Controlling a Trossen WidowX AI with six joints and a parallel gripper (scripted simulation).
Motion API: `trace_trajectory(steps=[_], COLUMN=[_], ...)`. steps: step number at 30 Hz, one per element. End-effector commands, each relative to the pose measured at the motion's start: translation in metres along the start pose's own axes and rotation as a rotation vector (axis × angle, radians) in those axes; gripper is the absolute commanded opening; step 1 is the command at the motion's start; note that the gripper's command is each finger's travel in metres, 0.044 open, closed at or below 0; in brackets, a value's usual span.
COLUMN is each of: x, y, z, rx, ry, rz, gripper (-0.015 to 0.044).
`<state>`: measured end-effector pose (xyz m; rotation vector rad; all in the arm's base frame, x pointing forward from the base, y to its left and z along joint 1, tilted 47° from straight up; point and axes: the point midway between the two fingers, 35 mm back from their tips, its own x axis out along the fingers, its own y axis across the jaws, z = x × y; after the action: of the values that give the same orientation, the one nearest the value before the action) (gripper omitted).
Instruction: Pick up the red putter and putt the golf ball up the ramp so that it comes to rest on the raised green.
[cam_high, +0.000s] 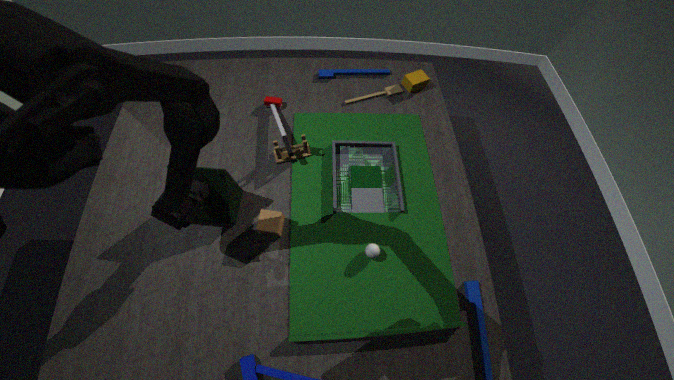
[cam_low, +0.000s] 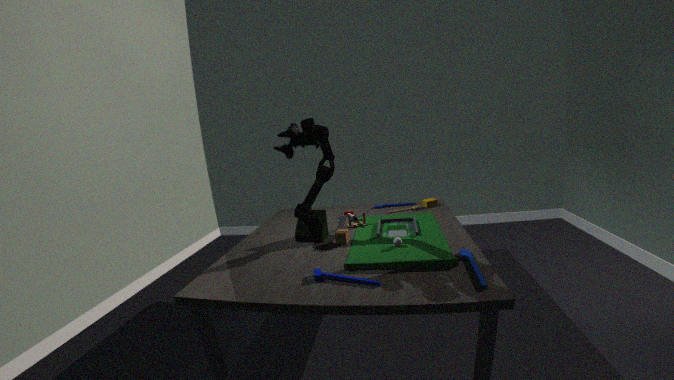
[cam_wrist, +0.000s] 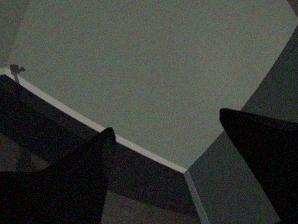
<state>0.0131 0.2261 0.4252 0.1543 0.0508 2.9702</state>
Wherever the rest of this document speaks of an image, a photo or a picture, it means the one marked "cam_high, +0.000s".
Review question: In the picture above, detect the yellow block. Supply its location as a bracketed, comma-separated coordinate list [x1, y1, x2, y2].
[402, 69, 430, 93]

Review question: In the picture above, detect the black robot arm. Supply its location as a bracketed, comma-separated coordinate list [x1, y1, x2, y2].
[0, 0, 220, 230]

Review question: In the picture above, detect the green putting mat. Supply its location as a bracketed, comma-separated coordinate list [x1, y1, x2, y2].
[289, 113, 461, 336]

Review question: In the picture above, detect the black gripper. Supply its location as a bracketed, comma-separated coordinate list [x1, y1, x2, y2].
[0, 215, 7, 238]

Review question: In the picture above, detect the grey ball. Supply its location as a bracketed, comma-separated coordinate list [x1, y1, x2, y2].
[365, 243, 380, 258]

